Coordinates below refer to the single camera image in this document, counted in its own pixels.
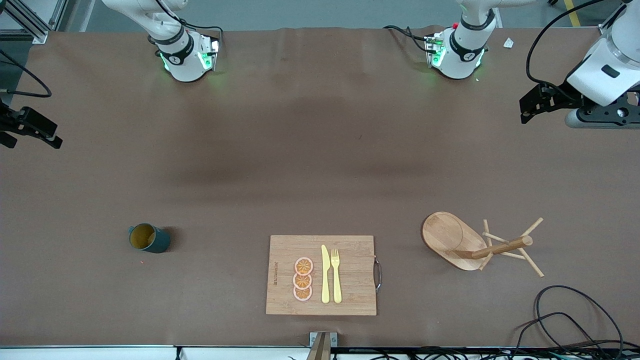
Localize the dark teal mug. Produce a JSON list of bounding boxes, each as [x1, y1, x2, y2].
[[128, 223, 172, 254]]

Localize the wooden mug rack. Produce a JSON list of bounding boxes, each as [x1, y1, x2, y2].
[[421, 211, 545, 278]]

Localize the brown table mat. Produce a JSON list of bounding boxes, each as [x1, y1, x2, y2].
[[0, 26, 640, 349]]

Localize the bamboo cutting board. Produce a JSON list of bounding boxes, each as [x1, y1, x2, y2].
[[265, 235, 383, 316]]

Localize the yellow plastic fork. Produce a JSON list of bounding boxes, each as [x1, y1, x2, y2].
[[330, 248, 343, 304]]

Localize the yellow plastic knife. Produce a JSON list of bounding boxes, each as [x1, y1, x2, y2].
[[321, 244, 331, 304]]

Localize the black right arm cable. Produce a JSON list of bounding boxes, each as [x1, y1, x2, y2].
[[0, 48, 53, 98]]

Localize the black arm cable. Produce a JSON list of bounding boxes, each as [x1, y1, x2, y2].
[[526, 0, 610, 91], [0, 48, 53, 98]]

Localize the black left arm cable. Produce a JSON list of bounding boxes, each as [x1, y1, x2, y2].
[[526, 0, 610, 91]]

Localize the aluminium frame profile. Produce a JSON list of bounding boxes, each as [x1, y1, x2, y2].
[[0, 0, 68, 45], [601, 4, 627, 32]]

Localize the black left base cable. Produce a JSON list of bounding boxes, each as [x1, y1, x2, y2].
[[383, 24, 432, 53]]

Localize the black base cable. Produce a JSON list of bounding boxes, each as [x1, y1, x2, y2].
[[152, 0, 224, 51], [383, 24, 432, 53]]

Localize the black looped table cable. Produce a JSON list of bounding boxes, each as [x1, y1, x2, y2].
[[512, 285, 626, 360]]

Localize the black right base cable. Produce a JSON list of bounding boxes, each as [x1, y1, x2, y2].
[[152, 0, 224, 51]]

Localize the white table edge rail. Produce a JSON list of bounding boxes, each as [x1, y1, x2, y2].
[[0, 345, 311, 360]]

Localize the black cable bundle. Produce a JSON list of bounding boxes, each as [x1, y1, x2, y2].
[[287, 346, 640, 360]]

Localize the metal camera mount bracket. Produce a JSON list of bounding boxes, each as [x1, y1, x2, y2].
[[306, 331, 339, 360]]

